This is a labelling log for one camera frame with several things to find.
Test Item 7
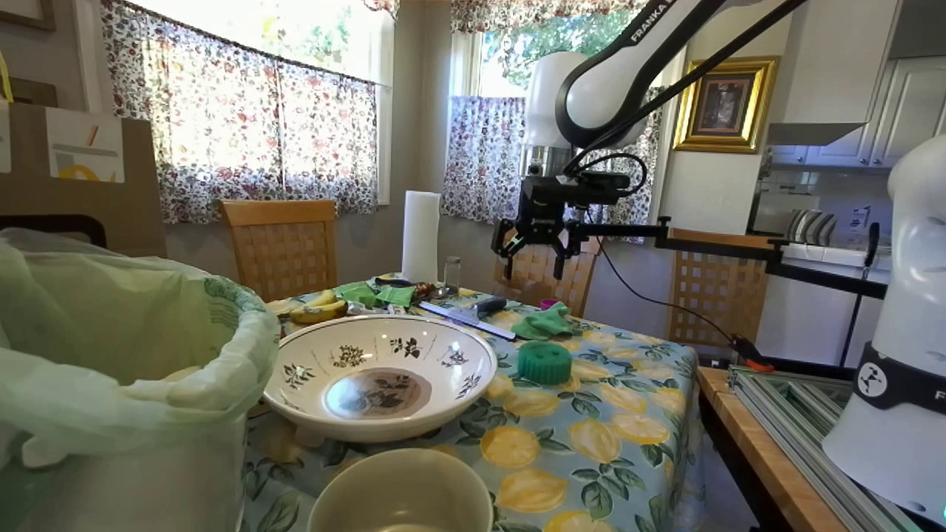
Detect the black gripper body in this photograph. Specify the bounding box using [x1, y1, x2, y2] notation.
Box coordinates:
[514, 161, 594, 237]

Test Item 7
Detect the round green sponge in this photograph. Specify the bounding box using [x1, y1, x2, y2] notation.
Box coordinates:
[511, 336, 575, 386]

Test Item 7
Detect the wooden lattice back chair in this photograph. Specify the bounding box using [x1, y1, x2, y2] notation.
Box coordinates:
[667, 231, 772, 347]
[489, 238, 600, 318]
[219, 197, 340, 303]

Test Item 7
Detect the crumpled green cloth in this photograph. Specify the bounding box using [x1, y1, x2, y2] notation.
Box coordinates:
[507, 297, 585, 341]
[333, 278, 423, 309]

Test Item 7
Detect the narrow floral curtain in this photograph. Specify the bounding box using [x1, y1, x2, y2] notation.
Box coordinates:
[588, 105, 665, 231]
[441, 93, 529, 228]

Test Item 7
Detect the white paper towel roll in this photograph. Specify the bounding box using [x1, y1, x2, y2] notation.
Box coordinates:
[398, 188, 443, 285]

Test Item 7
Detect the silver table knife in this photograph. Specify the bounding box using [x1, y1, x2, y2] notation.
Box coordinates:
[415, 297, 520, 344]

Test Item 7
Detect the floral curtain valance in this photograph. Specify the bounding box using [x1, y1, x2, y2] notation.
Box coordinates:
[449, 0, 653, 47]

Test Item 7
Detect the lemon print tablecloth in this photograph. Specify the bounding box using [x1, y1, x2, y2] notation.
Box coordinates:
[239, 278, 707, 532]

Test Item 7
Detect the gold framed picture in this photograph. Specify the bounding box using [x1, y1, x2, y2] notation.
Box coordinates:
[671, 53, 779, 157]

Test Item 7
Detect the yellow banana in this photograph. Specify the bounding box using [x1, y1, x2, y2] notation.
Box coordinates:
[278, 290, 352, 327]

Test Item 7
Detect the large patterned white bowl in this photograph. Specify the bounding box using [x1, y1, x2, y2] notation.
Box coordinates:
[259, 309, 500, 445]

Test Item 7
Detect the dish rack with plates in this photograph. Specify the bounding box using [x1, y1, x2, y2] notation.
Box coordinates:
[785, 204, 840, 247]

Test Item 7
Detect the white counter cabinet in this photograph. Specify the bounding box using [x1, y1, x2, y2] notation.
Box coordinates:
[755, 238, 894, 372]

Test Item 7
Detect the small plain white bowl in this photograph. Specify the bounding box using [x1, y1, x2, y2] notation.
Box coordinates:
[303, 445, 495, 532]

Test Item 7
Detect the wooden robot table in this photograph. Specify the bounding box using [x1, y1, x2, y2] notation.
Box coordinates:
[698, 362, 850, 532]

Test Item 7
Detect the wide floral curtain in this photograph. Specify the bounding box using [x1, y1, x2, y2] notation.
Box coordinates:
[101, 0, 380, 228]

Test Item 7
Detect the white kitchen cabinet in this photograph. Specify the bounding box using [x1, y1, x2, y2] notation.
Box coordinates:
[764, 0, 946, 172]

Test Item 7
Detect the brown cardboard box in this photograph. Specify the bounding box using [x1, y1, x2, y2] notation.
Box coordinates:
[0, 99, 167, 260]

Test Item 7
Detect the green bin liner bag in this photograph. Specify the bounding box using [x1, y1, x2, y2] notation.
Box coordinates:
[0, 228, 282, 469]

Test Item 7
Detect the white paper sheet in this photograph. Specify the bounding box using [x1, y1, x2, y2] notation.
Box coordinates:
[41, 102, 127, 186]

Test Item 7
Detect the white compost bin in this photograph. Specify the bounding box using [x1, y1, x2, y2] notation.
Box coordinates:
[0, 409, 248, 532]

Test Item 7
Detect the thin black cable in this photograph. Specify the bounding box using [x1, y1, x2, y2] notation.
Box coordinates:
[594, 238, 764, 362]

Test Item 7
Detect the aluminium rail base plate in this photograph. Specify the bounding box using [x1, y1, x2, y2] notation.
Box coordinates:
[726, 362, 924, 532]

